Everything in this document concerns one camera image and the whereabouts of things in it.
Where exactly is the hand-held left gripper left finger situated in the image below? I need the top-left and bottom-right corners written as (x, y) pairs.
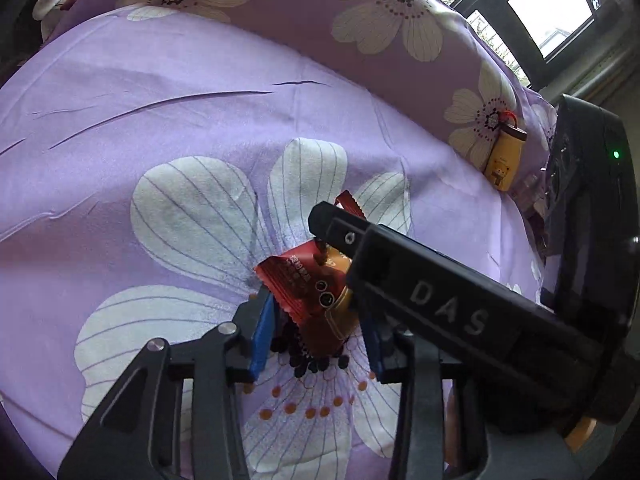
top-left (57, 290), bottom-right (276, 480)

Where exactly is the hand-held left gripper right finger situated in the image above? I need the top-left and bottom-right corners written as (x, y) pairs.
top-left (360, 309), bottom-right (488, 480)

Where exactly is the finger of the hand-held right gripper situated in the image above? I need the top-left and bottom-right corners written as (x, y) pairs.
top-left (307, 201), bottom-right (377, 275)

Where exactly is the red panda snack packet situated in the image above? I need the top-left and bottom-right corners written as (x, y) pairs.
top-left (255, 190), bottom-right (366, 366)

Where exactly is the yellow bear print bottle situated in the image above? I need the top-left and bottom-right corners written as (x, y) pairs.
top-left (482, 110), bottom-right (528, 192)

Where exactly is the purple flowered bedsheet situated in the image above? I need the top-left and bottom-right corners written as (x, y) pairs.
top-left (0, 0), bottom-right (561, 480)

